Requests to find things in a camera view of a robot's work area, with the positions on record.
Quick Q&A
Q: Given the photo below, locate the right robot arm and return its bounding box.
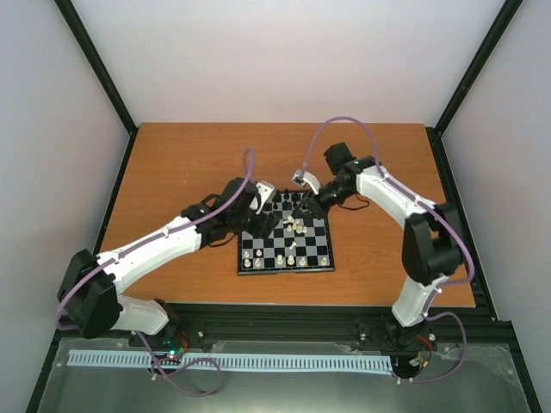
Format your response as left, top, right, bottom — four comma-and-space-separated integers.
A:
292, 142, 467, 328

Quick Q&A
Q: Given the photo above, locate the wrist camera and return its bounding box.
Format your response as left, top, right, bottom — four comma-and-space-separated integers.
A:
292, 170, 321, 194
255, 181, 276, 214

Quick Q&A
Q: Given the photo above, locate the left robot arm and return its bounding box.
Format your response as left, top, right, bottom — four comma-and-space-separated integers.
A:
58, 178, 278, 347

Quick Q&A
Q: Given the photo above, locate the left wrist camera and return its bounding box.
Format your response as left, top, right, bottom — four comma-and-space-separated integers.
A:
255, 181, 276, 214

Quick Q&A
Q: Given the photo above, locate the black aluminium rail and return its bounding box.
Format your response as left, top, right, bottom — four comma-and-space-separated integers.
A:
55, 301, 513, 356

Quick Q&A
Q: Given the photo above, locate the light blue cable duct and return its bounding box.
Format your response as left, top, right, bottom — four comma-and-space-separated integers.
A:
66, 349, 392, 375

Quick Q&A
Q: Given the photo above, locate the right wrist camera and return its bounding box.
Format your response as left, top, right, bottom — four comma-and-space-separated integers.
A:
292, 170, 321, 194

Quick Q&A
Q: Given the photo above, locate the black frame post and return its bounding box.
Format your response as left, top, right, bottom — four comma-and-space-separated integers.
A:
434, 0, 523, 139
53, 0, 139, 130

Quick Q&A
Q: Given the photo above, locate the right black frame post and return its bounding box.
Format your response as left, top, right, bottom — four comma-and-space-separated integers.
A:
434, 0, 523, 139

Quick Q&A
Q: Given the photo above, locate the electronics board green led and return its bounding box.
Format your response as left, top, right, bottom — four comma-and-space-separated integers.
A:
162, 336, 189, 361

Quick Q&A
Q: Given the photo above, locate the black magnetic chess board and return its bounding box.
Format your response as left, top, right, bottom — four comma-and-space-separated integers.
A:
238, 190, 336, 276

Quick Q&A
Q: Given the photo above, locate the left black frame post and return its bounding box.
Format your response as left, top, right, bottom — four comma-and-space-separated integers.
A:
53, 0, 139, 130

